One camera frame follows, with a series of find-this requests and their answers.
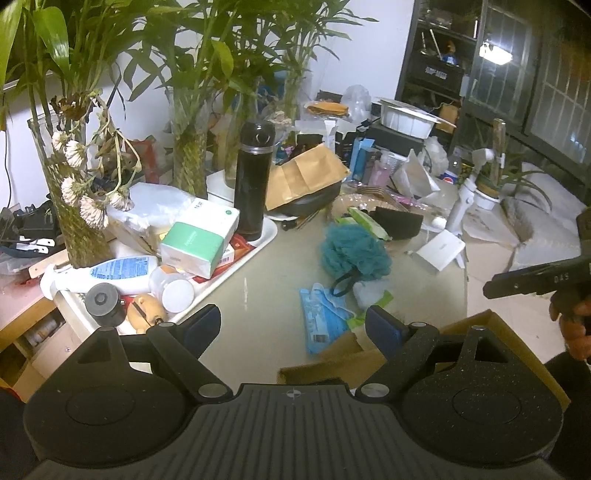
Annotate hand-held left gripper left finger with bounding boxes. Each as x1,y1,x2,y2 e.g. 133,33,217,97
74,303,234,404

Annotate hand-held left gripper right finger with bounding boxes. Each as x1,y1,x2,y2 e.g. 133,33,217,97
355,305,511,403

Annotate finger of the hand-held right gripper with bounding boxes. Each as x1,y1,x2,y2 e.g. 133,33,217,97
484,267,550,298

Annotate teal bath loofah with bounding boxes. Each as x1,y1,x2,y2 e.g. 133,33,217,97
321,224,393,298

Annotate brown cardboard box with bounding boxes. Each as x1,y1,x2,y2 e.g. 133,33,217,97
277,311,571,411

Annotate person's right forearm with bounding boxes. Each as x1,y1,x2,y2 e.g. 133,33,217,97
545,355,591,480

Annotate person's right hand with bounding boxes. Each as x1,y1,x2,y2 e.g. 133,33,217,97
561,298,591,361

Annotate white green wipe packet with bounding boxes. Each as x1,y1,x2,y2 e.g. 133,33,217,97
353,279,394,324

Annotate white round jar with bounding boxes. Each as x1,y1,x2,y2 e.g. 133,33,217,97
148,265,195,315

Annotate blue wipes packet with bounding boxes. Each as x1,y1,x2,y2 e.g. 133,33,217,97
299,282,358,356

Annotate red snack packet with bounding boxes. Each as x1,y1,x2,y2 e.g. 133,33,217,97
191,233,257,280

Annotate green white tissue pack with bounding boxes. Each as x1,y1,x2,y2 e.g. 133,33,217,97
159,198,241,280

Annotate white flat box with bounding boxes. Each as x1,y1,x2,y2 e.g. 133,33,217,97
411,230,466,273

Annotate potted plant in white pot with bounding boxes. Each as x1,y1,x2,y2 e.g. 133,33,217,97
475,117,555,213

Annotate black grey cylinder gadget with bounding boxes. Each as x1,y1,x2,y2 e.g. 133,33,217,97
85,282,126,326

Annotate white blue lotion bottle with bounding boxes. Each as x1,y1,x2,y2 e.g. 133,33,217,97
39,256,160,296

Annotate white handheld gimbal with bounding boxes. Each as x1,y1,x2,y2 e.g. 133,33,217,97
445,148,506,234

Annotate black flat pouch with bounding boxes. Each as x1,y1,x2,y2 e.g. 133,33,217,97
372,206,424,241

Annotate white plastic tray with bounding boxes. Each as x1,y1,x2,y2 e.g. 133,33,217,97
53,217,279,342

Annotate white plastic bag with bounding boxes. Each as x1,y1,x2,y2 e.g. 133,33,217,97
108,182,197,232

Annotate black pan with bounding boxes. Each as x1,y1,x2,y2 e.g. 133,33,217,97
277,182,342,220

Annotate white crumpled paper bag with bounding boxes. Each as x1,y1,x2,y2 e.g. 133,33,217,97
392,150,441,197

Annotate black thermos bottle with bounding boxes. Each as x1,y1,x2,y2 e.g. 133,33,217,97
233,121,276,241

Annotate glass vase with dried daisies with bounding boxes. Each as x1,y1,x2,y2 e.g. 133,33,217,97
0,0,144,268

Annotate small pink bottle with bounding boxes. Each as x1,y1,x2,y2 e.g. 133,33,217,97
372,154,393,185

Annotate beige drawer cabinet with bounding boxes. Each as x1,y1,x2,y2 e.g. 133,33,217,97
0,300,88,398

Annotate glass vase with bamboo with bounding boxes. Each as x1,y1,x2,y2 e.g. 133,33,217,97
115,0,259,199
217,88,259,185
259,0,379,125

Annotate blue carton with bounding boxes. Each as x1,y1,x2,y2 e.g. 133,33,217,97
348,138,377,182

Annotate brown paper envelope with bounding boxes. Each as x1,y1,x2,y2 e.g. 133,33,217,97
265,143,350,213

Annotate black framed window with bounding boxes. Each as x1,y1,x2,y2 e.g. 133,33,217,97
466,0,591,176

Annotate red white carton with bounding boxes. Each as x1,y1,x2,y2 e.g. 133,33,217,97
131,136,160,183

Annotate black box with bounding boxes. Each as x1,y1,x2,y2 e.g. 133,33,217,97
367,122,426,155

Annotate white takeaway container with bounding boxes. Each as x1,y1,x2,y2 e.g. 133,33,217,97
376,97,451,137

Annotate black white gadget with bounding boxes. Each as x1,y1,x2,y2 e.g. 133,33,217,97
0,200,65,257

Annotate black shelf cabinet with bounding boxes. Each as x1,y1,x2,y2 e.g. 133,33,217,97
397,0,485,102

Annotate yellow brown pouch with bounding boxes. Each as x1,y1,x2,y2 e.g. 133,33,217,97
305,102,350,116

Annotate clear plastic bag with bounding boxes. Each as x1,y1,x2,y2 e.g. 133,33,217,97
341,84,372,116

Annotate tan figure keychain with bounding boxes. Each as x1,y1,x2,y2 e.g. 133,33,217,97
127,294,168,334

